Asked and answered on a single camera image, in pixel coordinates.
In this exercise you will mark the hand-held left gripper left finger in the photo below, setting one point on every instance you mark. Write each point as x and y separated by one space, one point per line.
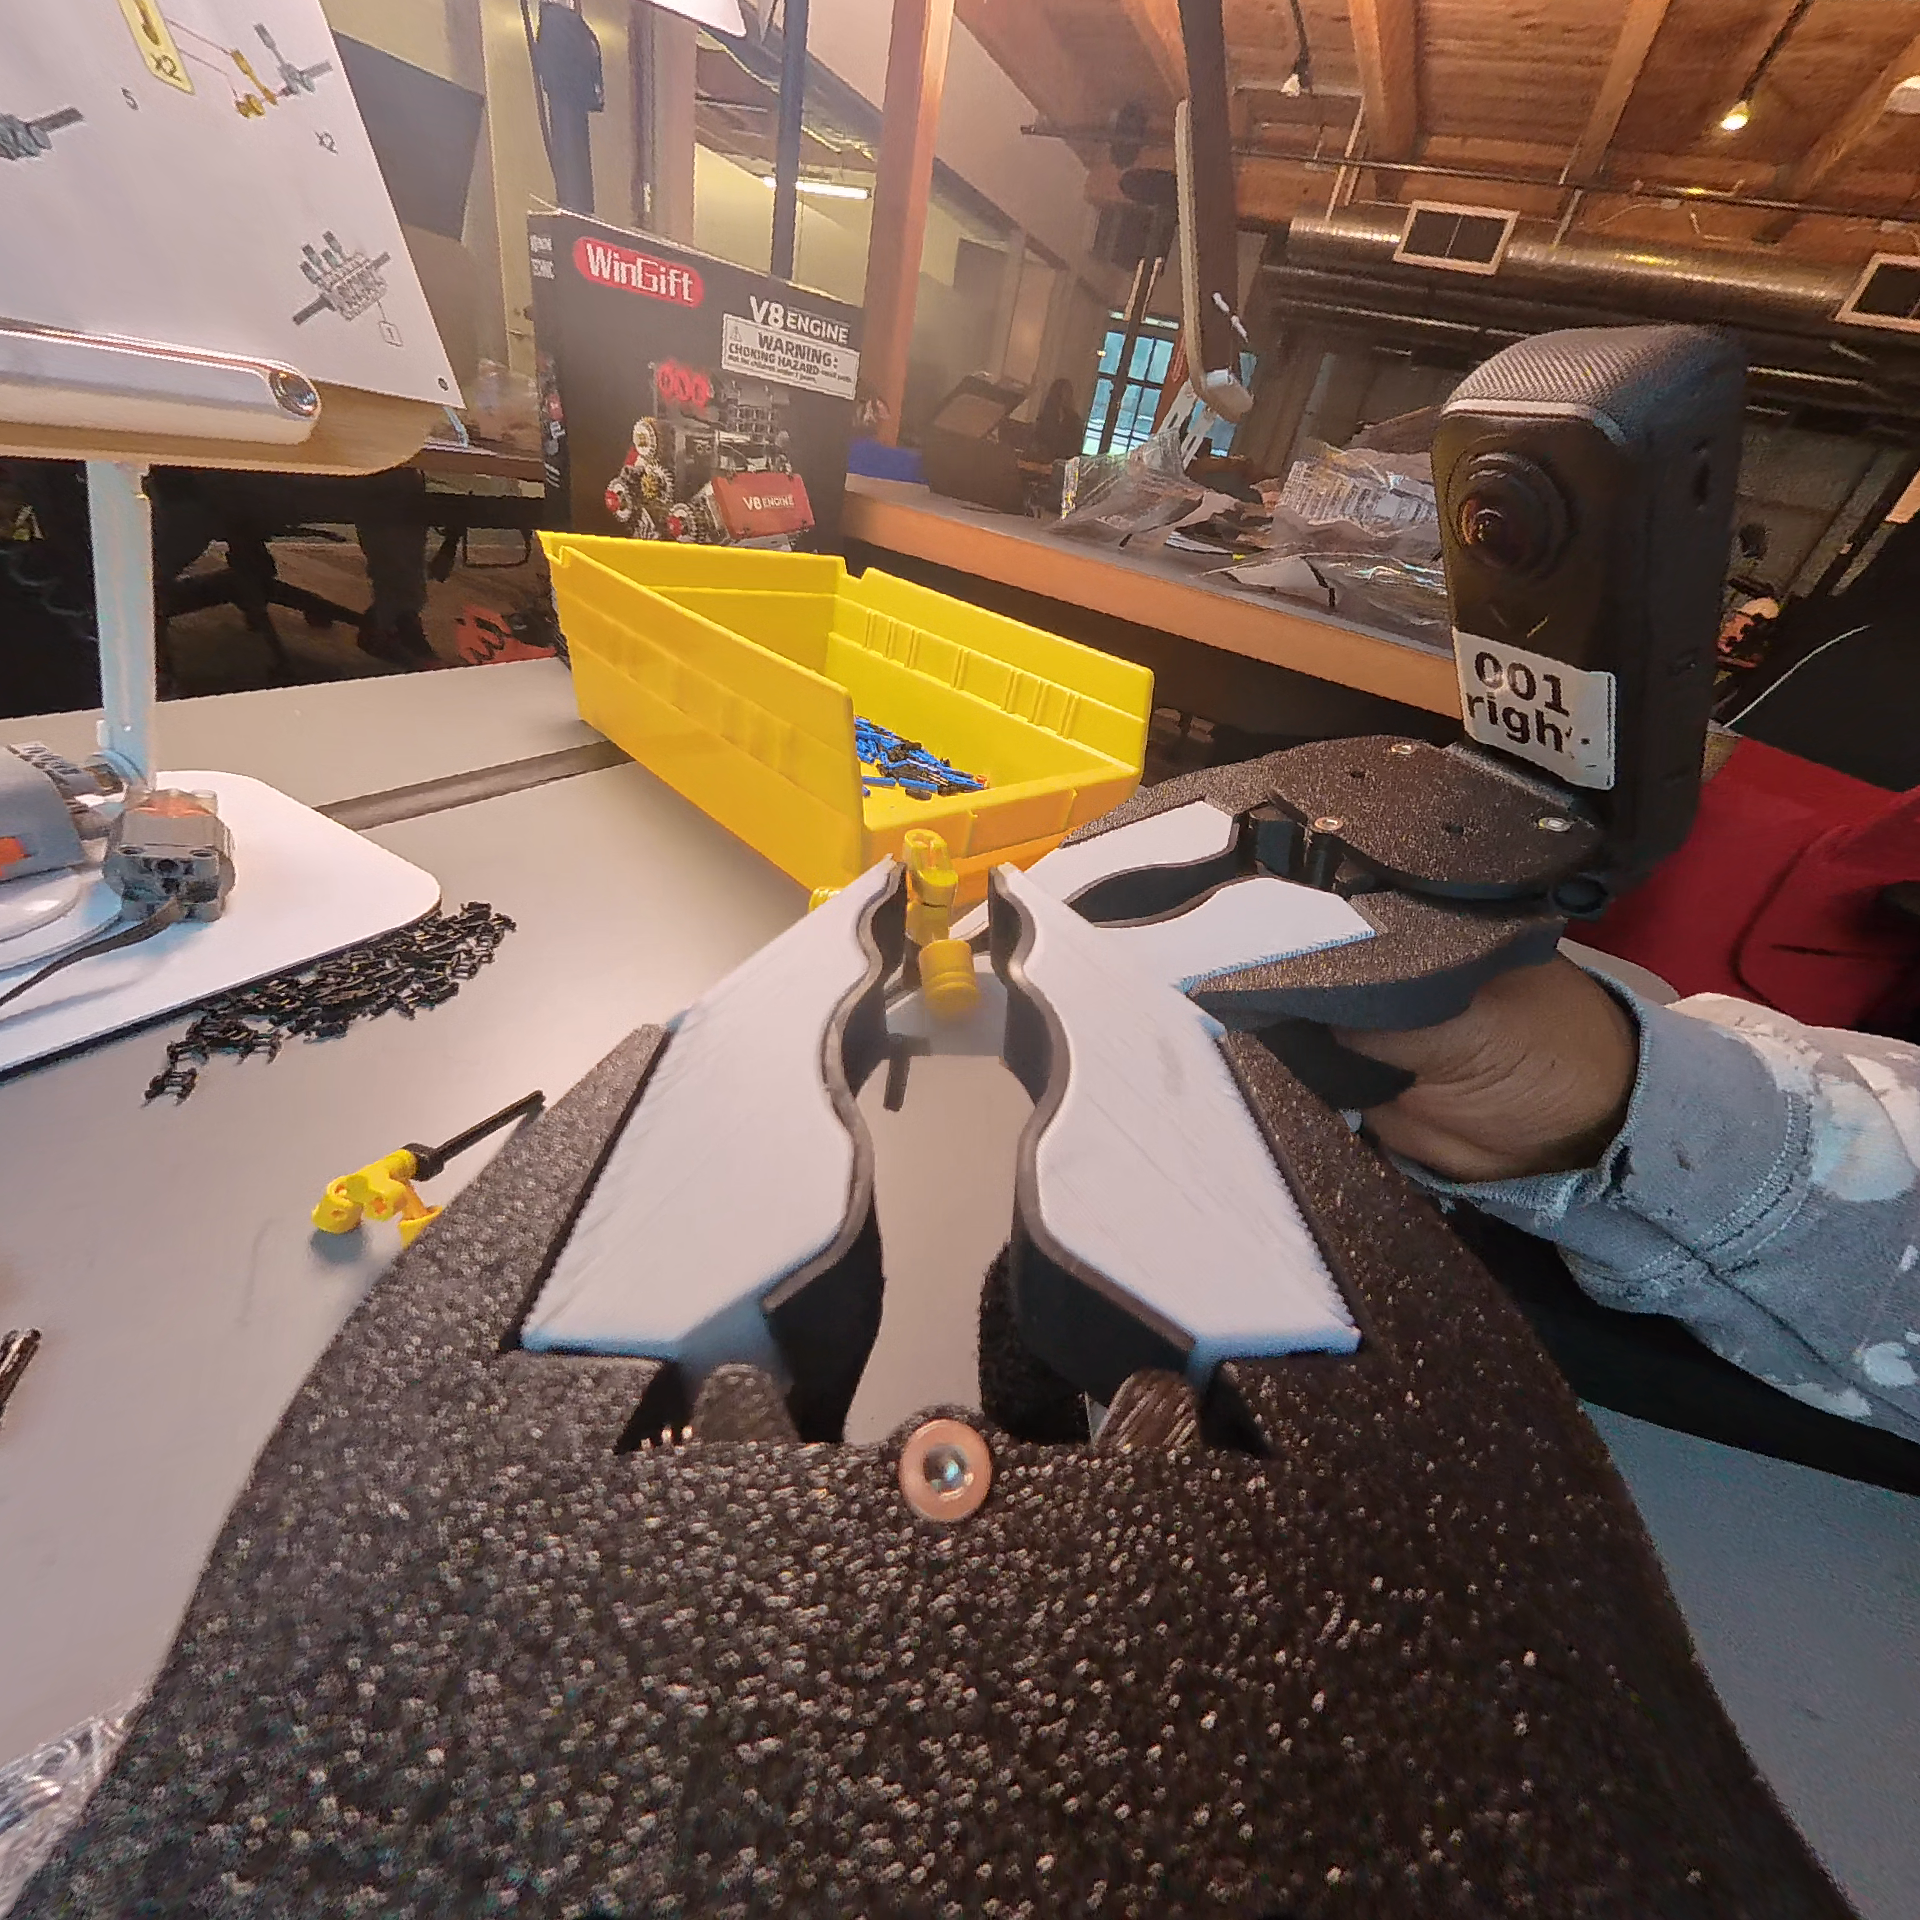
707 1185

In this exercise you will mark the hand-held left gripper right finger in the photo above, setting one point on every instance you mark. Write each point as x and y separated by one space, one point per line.
1204 1185

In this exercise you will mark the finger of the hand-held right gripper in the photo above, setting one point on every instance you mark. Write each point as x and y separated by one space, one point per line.
1257 926
1154 843

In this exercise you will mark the small yellow toy piece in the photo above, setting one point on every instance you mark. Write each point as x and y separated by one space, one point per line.
926 889

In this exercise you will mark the yellow and black axle assembly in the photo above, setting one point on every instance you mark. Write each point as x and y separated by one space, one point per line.
362 1205

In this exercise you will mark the black desk strip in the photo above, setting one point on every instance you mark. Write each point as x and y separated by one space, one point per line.
464 783

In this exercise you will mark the grey desk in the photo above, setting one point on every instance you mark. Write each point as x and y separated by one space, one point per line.
179 1346

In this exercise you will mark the person's right hand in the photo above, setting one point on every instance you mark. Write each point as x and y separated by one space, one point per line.
1521 1081

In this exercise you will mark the heap of blue toy pins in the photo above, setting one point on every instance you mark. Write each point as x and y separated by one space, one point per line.
916 757

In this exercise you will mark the grey table wood edge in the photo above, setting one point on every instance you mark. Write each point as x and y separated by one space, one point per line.
1121 586

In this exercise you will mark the pile of clear plastic bags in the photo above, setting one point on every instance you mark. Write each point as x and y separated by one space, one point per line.
1277 512

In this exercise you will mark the red fabric bag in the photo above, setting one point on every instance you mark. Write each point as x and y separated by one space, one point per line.
1772 902

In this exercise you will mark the heap of black toy pins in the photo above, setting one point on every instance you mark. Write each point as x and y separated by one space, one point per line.
340 991

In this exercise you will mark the yellow plastic bin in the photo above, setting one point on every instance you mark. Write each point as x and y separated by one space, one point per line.
707 711

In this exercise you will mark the white metal stand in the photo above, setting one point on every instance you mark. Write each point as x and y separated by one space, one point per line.
1217 270

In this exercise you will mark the grey toy motor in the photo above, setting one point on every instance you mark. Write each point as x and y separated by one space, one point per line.
174 854

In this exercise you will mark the black toy set box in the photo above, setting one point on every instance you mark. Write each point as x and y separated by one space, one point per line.
658 407

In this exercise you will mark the orange steel column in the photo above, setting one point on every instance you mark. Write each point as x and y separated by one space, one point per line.
915 219

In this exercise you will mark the pile of colourful toy pieces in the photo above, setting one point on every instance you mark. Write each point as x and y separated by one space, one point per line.
14 1370

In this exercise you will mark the grey toy battery box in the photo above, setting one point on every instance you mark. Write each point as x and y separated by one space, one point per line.
36 816

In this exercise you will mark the clear toy brick grey rod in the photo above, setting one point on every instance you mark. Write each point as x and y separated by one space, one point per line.
64 1779

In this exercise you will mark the toy building instruction booklet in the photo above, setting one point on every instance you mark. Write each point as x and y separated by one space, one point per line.
179 181

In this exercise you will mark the ceiling air duct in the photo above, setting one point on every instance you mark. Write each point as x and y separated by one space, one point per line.
1625 265

